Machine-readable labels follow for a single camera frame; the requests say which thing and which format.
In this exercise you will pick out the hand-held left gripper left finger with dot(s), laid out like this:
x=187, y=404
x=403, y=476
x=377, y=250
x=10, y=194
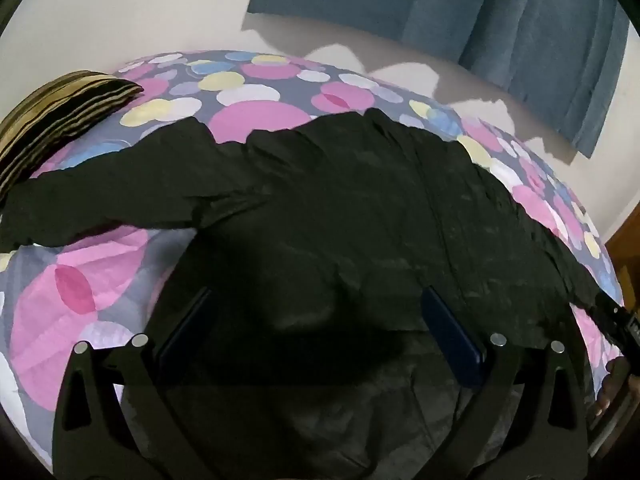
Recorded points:
x=186, y=321

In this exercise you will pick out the person's right hand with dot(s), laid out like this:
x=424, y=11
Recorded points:
x=612, y=390

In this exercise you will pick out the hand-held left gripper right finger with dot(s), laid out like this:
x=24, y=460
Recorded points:
x=452, y=332

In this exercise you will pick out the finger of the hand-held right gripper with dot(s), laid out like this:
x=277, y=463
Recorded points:
x=602, y=307

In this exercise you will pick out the brown wooden furniture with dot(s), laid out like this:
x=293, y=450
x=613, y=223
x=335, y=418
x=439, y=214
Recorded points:
x=627, y=255

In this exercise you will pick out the black garment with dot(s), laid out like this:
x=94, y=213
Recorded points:
x=350, y=210

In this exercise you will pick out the striped brown pillow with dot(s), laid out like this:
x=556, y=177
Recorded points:
x=55, y=115

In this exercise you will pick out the dotted colourful bed sheet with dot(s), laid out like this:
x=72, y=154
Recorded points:
x=60, y=290

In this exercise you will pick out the blue curtain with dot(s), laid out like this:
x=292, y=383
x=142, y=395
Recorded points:
x=500, y=10

